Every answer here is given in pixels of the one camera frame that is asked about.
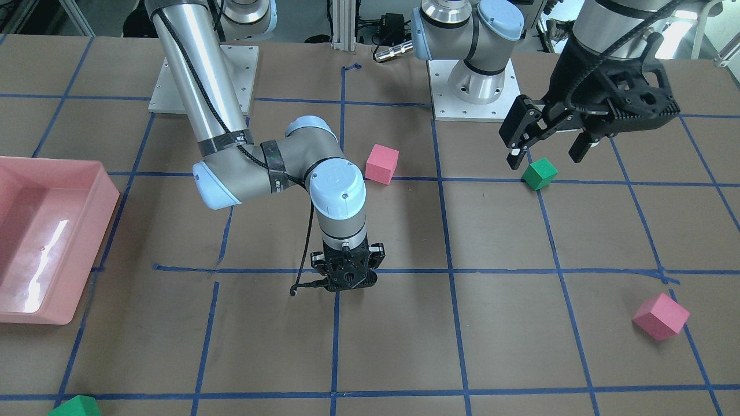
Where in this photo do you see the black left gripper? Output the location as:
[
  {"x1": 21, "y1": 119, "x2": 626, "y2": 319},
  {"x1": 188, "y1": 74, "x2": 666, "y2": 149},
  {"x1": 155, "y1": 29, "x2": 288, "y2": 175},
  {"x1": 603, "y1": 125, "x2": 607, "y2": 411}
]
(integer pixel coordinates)
[{"x1": 499, "y1": 35, "x2": 680, "y2": 169}]

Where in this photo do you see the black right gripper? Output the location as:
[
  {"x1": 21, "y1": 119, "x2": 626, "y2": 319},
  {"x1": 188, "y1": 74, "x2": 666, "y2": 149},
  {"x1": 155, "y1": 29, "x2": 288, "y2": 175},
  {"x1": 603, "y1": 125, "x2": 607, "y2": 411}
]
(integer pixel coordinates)
[{"x1": 311, "y1": 240, "x2": 386, "y2": 292}]

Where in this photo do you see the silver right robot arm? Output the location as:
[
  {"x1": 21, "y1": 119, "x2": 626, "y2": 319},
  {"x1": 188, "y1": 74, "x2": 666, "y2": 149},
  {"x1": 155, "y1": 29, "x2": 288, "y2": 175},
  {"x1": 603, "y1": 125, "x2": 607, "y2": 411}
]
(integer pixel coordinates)
[{"x1": 145, "y1": 1, "x2": 386, "y2": 295}]

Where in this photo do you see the green cube near left arm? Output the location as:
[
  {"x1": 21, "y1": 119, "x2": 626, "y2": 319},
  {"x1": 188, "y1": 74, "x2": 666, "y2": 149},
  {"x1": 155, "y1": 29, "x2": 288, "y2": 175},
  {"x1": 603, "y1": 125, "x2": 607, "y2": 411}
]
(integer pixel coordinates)
[{"x1": 521, "y1": 158, "x2": 558, "y2": 191}]

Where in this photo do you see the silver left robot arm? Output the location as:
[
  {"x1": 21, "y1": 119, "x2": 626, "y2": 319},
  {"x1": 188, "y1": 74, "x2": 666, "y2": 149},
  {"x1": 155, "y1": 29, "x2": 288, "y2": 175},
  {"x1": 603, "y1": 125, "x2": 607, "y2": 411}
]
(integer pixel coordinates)
[{"x1": 410, "y1": 1, "x2": 681, "y2": 169}]

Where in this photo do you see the pink cube centre front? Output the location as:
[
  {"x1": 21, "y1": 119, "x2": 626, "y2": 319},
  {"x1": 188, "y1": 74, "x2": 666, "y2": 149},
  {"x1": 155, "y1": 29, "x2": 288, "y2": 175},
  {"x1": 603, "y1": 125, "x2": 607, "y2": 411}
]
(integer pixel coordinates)
[{"x1": 364, "y1": 144, "x2": 399, "y2": 186}]

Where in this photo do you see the pink cube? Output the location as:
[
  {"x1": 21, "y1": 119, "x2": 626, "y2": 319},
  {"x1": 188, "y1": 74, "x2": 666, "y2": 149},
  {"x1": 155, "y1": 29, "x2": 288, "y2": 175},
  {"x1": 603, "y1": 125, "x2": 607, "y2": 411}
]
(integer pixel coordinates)
[
  {"x1": 632, "y1": 293, "x2": 691, "y2": 341},
  {"x1": 364, "y1": 144, "x2": 399, "y2": 186}
]

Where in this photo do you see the pink plastic tray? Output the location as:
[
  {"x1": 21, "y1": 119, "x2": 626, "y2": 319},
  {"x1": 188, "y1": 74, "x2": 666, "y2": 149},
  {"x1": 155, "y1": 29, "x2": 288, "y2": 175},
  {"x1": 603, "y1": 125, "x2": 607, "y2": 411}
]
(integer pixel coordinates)
[{"x1": 1, "y1": 156, "x2": 119, "y2": 325}]

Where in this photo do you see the green cube near tray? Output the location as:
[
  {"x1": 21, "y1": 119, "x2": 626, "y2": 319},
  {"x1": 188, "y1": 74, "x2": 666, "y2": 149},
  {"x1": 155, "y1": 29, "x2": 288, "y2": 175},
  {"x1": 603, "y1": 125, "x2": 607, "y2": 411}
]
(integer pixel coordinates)
[{"x1": 48, "y1": 395, "x2": 102, "y2": 416}]

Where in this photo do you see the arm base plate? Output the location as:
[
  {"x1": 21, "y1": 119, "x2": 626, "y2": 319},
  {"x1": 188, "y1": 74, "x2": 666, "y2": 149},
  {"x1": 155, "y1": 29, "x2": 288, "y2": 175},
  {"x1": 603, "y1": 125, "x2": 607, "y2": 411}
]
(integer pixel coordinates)
[
  {"x1": 147, "y1": 45, "x2": 260, "y2": 116},
  {"x1": 428, "y1": 59, "x2": 520, "y2": 123}
]

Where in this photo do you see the aluminium frame post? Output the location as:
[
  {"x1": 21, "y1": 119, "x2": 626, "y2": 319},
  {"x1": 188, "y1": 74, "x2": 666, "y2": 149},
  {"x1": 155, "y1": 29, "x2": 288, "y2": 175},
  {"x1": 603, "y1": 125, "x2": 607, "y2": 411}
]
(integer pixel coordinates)
[{"x1": 328, "y1": 0, "x2": 360, "y2": 54}]

